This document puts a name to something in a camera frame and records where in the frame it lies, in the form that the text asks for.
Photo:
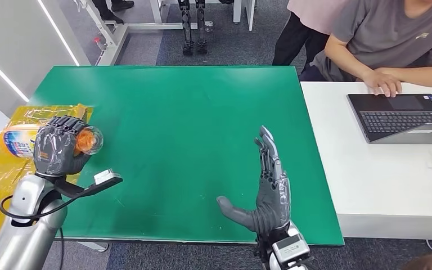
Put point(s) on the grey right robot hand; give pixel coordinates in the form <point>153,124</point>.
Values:
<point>272,201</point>

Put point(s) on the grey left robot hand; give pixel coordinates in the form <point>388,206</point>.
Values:
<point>55,152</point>

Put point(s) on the orange bottle with clear cap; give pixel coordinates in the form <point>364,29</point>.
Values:
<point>18,143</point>

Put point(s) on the seated person's left forearm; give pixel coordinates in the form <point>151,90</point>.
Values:
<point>417,76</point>

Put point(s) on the seated person's right forearm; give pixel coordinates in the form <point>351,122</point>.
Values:
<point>346,61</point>

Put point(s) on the white desk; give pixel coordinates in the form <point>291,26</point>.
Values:
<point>368,167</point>

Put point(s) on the green table mat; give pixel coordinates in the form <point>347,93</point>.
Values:
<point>182,111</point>

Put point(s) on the dark grey laptop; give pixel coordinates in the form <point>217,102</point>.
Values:
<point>398,119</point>

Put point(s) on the seated person's right hand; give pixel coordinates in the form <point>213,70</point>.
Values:
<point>383,82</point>

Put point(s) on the walking person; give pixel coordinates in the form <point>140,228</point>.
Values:
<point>298,37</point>

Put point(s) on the black robot leg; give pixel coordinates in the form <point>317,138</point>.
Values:
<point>187,29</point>
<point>201,29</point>

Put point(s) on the white desk leg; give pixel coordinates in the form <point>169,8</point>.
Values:
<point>249,13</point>

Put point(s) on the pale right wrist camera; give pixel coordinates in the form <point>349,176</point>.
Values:
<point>290,248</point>

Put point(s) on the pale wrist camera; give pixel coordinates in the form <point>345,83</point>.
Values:
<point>106,177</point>
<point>290,248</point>

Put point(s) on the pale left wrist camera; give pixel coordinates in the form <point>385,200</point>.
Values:
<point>106,177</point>

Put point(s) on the white wall light strip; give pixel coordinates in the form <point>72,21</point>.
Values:
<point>57,33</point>
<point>3,76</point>

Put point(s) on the white metal stand frame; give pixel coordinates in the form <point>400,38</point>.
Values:
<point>113,37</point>

